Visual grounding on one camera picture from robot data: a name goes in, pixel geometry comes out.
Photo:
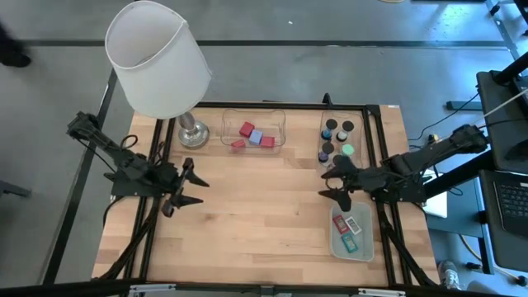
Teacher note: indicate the white sand hourglass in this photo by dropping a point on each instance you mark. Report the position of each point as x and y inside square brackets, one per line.
[344, 130]

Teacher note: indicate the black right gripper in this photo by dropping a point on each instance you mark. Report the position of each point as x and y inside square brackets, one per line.
[369, 180]

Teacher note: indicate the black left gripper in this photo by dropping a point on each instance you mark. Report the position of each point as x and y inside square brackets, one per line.
[171, 181]

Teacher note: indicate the purple sand hourglass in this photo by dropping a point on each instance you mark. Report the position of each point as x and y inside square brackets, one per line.
[326, 152]

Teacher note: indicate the red digital timer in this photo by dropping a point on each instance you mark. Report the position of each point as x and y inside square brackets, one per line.
[340, 224]

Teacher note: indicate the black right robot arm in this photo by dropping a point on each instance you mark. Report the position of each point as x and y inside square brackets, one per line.
[433, 152]

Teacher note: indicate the frosted plastic bin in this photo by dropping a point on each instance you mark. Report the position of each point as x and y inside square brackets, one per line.
[365, 247]

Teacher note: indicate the clear plastic bin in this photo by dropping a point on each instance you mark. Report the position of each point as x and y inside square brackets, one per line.
[231, 119]
[356, 119]

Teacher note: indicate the black laptop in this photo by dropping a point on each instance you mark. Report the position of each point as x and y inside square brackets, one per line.
[511, 202]

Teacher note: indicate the light blue block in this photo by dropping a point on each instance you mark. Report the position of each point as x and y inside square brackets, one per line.
[255, 137]

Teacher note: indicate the black rig frame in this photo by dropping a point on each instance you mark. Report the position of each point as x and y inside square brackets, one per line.
[288, 105]

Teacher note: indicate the green hourglass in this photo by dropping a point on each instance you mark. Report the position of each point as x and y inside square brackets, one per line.
[348, 149]

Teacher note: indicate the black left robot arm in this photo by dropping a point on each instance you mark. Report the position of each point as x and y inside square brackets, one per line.
[123, 161]

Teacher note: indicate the red block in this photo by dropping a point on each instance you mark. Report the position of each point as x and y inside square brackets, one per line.
[246, 129]
[267, 142]

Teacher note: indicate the red sand hourglass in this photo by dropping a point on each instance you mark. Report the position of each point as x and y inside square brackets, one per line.
[335, 158]

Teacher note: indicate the white digital timer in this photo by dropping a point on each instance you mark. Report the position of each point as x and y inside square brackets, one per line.
[353, 225]

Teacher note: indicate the white box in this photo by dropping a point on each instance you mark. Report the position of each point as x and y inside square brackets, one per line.
[437, 202]

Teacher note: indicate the blue sand hourglass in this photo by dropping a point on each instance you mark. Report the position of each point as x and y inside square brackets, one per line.
[328, 128]

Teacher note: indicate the person's shoe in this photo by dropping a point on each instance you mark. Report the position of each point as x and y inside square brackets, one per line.
[449, 274]
[14, 57]

